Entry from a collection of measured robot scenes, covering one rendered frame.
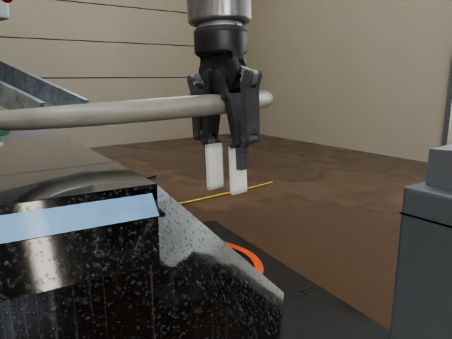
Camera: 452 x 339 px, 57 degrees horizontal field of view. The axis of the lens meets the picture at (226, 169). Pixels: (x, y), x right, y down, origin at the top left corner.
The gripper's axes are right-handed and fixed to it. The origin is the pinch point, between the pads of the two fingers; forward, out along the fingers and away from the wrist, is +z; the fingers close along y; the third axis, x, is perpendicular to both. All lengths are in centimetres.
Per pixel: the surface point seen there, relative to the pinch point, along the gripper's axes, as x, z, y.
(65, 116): 19.6, -9.0, 8.8
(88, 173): 12.2, 0.9, 20.3
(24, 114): 22.6, -9.5, 15.0
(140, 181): 8.8, 1.6, 9.8
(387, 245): -197, 85, 70
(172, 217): 6.8, 6.7, 4.8
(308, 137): -499, 59, 348
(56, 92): 3, -13, 54
